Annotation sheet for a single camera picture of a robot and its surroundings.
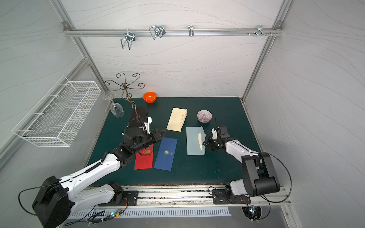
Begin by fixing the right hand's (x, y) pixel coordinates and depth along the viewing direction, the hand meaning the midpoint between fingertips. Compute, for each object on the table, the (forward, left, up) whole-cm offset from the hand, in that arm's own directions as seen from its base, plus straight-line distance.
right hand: (204, 142), depth 91 cm
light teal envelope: (+6, +6, -4) cm, 9 cm away
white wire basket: (-6, +75, +29) cm, 81 cm away
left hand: (-4, +22, +19) cm, 30 cm away
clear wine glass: (+11, +56, +19) cm, 60 cm away
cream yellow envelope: (+21, +20, -3) cm, 30 cm away
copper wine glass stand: (+21, +50, +28) cm, 61 cm away
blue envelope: (-7, +25, -3) cm, 26 cm away
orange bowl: (+40, +45, +1) cm, 61 cm away
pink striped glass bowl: (+24, -1, -2) cm, 24 cm away
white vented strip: (-39, +30, -3) cm, 49 cm away
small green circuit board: (-40, +45, -1) cm, 60 cm away
